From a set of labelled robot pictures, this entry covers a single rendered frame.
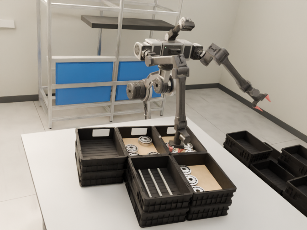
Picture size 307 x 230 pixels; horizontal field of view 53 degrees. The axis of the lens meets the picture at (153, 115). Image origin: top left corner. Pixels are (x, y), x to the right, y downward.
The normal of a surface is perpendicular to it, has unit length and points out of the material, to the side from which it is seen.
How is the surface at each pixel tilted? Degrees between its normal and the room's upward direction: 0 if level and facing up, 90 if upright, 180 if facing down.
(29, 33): 90
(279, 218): 0
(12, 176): 0
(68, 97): 90
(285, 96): 90
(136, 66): 90
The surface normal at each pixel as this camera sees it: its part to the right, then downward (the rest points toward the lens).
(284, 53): -0.87, 0.10
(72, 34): 0.47, 0.46
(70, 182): 0.15, -0.88
